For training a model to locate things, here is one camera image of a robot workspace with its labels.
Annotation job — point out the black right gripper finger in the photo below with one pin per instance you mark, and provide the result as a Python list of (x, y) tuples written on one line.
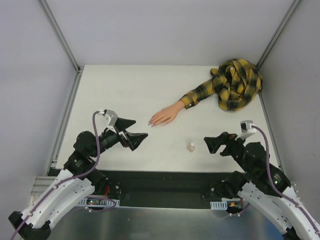
[(224, 138), (214, 143)]

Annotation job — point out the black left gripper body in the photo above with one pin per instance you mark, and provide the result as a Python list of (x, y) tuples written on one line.
[(121, 135)]

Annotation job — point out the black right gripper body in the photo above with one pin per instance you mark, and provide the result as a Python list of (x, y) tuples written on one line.
[(229, 145)]

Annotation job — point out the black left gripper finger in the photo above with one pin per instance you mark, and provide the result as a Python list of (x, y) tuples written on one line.
[(133, 140), (122, 124)]

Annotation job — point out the nail polish bottle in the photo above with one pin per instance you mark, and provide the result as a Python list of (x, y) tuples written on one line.
[(190, 148)]

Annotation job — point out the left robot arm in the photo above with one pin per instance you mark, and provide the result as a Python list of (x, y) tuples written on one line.
[(78, 179)]

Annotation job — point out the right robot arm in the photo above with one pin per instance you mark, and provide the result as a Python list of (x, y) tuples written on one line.
[(263, 186)]

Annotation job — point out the mannequin hand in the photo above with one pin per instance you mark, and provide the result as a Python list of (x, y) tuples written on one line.
[(166, 115)]

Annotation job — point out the yellow plaid shirt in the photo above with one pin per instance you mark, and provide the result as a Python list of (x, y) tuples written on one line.
[(236, 82)]

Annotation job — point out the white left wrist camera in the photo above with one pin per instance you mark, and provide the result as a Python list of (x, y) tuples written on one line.
[(109, 118)]

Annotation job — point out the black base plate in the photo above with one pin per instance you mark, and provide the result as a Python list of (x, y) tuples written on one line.
[(151, 189)]

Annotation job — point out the right white cable duct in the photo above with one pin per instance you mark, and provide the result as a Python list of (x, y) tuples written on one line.
[(226, 204)]

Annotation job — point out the white cable duct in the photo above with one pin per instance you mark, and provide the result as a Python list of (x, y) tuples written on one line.
[(98, 202), (226, 204)]

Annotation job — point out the left white cable duct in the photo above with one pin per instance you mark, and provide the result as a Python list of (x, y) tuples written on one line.
[(98, 202)]

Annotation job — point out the left aluminium frame post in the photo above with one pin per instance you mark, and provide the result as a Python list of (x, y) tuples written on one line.
[(59, 34)]

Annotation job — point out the aluminium frame post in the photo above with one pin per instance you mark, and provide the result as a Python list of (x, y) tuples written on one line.
[(59, 34), (279, 30)]

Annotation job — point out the right aluminium frame post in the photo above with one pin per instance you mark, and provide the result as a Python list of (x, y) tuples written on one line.
[(279, 30)]

